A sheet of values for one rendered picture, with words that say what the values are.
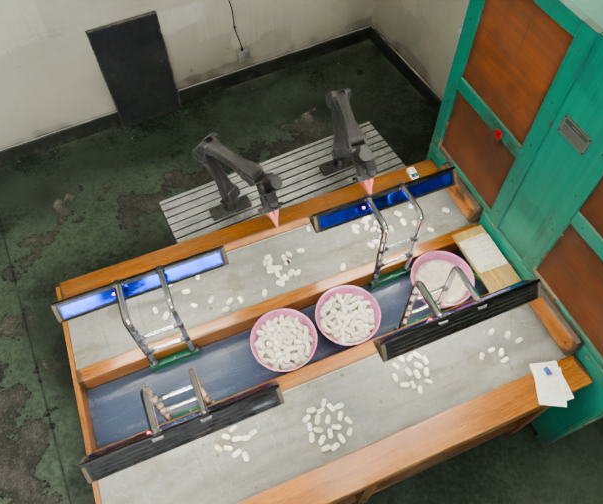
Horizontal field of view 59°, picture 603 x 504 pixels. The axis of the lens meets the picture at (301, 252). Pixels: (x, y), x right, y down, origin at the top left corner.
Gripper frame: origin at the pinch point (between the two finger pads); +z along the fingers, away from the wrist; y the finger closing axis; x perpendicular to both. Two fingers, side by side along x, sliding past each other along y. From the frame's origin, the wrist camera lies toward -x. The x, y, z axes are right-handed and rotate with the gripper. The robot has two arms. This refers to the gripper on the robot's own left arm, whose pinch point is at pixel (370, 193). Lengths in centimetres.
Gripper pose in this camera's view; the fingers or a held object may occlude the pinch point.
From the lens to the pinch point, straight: 240.3
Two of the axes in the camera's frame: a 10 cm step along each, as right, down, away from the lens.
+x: -2.4, -0.9, 9.7
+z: 3.0, 9.4, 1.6
